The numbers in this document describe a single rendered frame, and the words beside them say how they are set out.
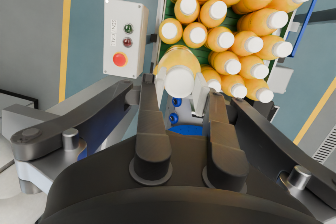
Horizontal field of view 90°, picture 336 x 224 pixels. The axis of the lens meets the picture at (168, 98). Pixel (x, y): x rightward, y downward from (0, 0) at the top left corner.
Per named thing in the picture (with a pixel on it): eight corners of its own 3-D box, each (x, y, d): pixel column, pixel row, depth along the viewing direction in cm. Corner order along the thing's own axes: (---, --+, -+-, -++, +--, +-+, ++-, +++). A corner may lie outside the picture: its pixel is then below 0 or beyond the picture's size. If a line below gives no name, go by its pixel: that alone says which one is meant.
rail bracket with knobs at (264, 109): (235, 104, 72) (244, 115, 62) (240, 89, 69) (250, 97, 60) (258, 108, 72) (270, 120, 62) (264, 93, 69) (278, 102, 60)
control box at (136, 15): (115, 67, 59) (102, 74, 50) (117, 4, 52) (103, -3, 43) (143, 72, 59) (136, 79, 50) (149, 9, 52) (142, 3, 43)
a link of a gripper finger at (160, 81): (159, 110, 16) (151, 109, 16) (164, 88, 23) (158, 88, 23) (163, 80, 15) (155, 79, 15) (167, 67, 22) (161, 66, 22)
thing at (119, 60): (114, 64, 49) (112, 65, 48) (114, 52, 47) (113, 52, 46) (126, 67, 49) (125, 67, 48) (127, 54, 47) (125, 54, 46)
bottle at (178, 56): (164, 44, 40) (154, 53, 22) (194, 45, 39) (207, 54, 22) (163, 74, 42) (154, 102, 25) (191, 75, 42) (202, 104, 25)
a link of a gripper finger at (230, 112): (211, 102, 14) (247, 109, 14) (204, 86, 19) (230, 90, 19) (207, 118, 15) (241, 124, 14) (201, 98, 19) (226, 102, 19)
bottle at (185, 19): (185, -1, 59) (187, -17, 41) (199, 14, 60) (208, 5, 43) (171, 16, 61) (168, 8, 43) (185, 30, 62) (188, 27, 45)
